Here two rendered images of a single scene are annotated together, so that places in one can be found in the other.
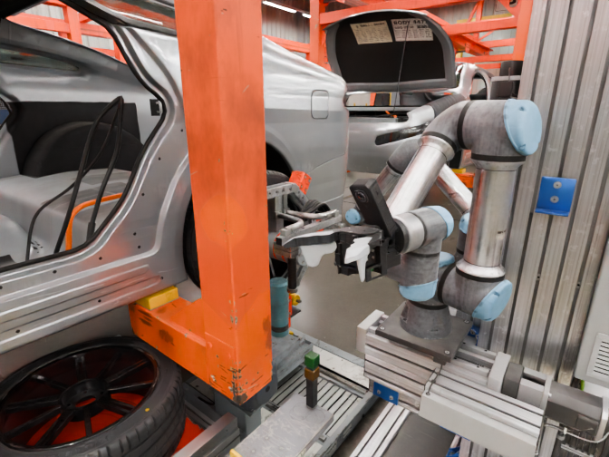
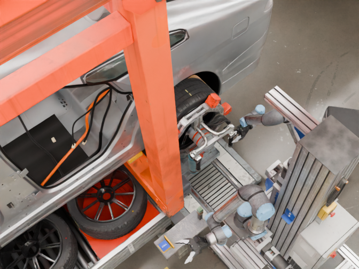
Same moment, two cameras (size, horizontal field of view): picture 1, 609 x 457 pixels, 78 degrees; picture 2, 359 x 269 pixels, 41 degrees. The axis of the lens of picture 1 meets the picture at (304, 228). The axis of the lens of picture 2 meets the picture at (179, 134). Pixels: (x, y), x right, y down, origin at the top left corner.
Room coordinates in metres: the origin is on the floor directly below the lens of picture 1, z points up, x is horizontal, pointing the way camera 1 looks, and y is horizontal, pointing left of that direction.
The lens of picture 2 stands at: (-0.23, -0.32, 4.15)
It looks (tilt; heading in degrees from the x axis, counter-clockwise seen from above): 60 degrees down; 17
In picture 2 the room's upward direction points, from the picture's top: 5 degrees counter-clockwise
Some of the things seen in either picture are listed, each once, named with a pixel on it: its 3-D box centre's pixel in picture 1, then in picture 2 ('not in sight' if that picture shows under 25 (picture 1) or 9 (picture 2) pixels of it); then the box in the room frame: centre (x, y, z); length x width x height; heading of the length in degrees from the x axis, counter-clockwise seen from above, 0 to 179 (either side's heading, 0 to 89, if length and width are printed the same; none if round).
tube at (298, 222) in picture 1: (281, 215); (195, 137); (1.48, 0.09, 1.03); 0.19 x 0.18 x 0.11; 52
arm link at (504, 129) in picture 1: (487, 216); (258, 218); (0.89, -0.45, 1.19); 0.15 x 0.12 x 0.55; 38
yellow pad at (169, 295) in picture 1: (155, 294); (131, 152); (1.41, 0.63, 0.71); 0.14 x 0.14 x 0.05; 52
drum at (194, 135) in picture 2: (288, 247); (201, 137); (1.59, 0.07, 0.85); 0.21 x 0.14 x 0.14; 52
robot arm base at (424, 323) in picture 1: (426, 310); (244, 217); (0.99, -0.37, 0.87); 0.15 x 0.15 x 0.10
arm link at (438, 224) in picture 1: (424, 228); (221, 234); (0.72, -0.24, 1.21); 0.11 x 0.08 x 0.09; 128
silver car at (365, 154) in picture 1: (429, 106); not in sight; (6.11, -1.94, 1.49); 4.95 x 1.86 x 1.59; 142
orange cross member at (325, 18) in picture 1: (406, 16); not in sight; (5.25, -1.27, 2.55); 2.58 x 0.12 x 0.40; 52
